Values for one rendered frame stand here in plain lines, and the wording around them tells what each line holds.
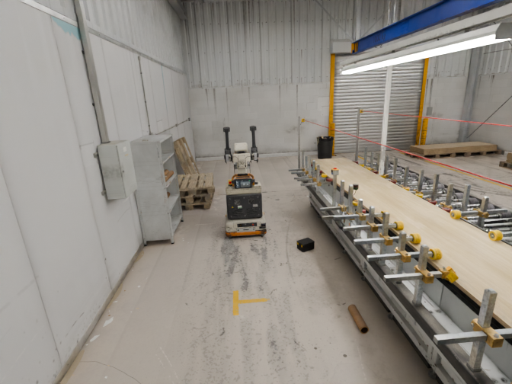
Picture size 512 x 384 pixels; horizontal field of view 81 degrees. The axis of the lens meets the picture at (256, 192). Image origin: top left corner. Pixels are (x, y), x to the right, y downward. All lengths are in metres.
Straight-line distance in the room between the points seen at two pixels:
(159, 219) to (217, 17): 7.62
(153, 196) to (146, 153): 0.62
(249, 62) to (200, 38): 1.67
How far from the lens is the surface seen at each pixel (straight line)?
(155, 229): 4.73
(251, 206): 4.54
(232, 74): 10.57
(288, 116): 10.72
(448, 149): 11.07
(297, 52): 10.87
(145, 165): 4.45
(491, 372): 2.23
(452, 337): 1.80
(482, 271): 2.54
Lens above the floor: 2.07
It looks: 18 degrees down
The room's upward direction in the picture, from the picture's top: 3 degrees counter-clockwise
